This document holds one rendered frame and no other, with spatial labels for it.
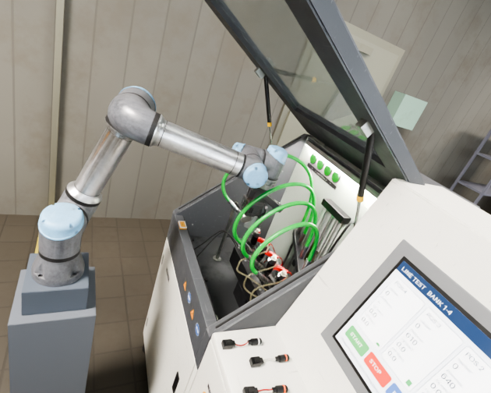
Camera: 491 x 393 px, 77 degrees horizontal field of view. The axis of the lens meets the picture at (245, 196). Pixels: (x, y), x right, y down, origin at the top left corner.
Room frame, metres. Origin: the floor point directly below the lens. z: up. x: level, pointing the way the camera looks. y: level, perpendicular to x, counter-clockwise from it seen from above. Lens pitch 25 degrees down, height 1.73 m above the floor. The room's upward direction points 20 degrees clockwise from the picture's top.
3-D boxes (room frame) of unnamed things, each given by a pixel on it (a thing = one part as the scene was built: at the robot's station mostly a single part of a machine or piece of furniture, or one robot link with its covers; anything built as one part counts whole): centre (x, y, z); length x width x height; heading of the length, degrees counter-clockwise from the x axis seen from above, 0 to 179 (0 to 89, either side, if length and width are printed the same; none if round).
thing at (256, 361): (0.61, -0.22, 0.99); 0.12 x 0.02 x 0.02; 118
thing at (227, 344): (0.64, -0.14, 0.99); 0.12 x 0.02 x 0.02; 117
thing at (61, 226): (0.74, 0.51, 1.07); 0.13 x 0.12 x 0.14; 18
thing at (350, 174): (1.21, -0.32, 1.43); 0.54 x 0.03 x 0.02; 30
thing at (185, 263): (0.96, 0.11, 0.87); 0.62 x 0.04 x 0.16; 30
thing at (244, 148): (1.01, 0.04, 1.40); 0.11 x 0.11 x 0.08; 18
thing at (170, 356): (0.95, 0.13, 0.44); 0.65 x 0.02 x 0.68; 30
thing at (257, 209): (1.05, -0.05, 1.24); 0.09 x 0.08 x 0.12; 120
